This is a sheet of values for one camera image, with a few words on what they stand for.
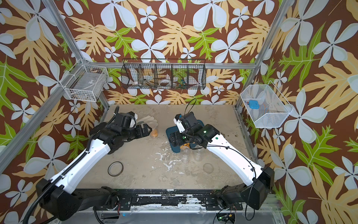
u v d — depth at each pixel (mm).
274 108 776
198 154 915
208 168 864
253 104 858
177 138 629
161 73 975
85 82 849
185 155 947
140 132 677
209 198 766
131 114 717
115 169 864
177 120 659
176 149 940
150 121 1091
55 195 376
